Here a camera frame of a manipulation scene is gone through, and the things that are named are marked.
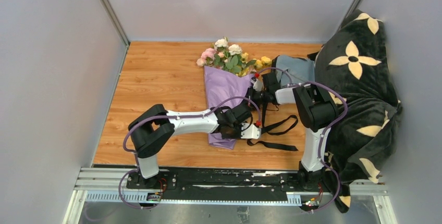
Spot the pink fake flower stem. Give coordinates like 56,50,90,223
196,48,218,67

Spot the light blue cloth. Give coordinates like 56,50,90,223
272,55,315,86

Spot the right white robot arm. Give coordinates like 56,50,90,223
246,72,339,192

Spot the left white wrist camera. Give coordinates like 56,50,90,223
240,122,261,140

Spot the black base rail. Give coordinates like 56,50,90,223
126,167,328,209

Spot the pink wrapping paper sheet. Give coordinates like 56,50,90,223
203,65,256,151

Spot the dark floral blanket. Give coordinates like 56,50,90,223
314,10,402,213

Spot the white fake rose stem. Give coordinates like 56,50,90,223
213,38,243,74

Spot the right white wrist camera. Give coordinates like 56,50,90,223
252,77,264,92

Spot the yellow fake flower stem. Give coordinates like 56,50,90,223
236,53,272,77

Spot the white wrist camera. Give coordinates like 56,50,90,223
252,77,264,92
240,122,261,140

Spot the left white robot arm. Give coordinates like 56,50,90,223
125,104,261,189

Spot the black strap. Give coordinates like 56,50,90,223
245,93,299,152

